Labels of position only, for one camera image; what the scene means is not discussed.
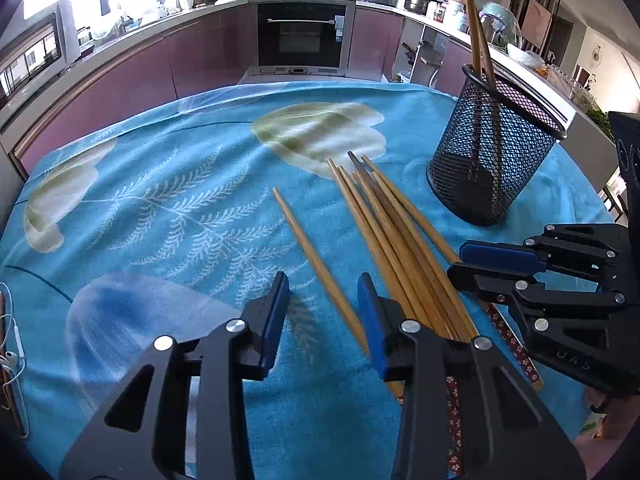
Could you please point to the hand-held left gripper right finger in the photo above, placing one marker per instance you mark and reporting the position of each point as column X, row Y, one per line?
column 372, row 325

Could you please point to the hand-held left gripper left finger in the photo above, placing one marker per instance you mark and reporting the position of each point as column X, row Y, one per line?
column 276, row 325

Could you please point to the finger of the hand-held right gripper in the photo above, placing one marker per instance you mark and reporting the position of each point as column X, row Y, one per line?
column 475, row 280
column 500, row 256

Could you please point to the bundle of wooden chopsticks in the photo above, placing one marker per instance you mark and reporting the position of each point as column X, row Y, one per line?
column 395, row 270

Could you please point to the black mesh utensil holder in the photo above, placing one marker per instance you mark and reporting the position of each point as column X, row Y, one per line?
column 480, row 195

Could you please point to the blue printed blanket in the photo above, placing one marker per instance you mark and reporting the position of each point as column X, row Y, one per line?
column 175, row 210

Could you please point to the glass dome cover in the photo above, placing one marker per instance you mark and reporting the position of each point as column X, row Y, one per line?
column 500, row 25

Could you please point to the pink kitchen cabinets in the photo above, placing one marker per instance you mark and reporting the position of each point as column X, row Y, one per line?
column 150, row 70

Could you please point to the black built-in oven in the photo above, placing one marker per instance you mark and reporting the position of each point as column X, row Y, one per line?
column 300, row 35

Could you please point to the white microwave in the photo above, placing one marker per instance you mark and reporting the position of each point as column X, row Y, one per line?
column 35, row 50

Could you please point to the wall fan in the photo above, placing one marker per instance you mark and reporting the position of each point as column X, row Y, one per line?
column 596, row 56

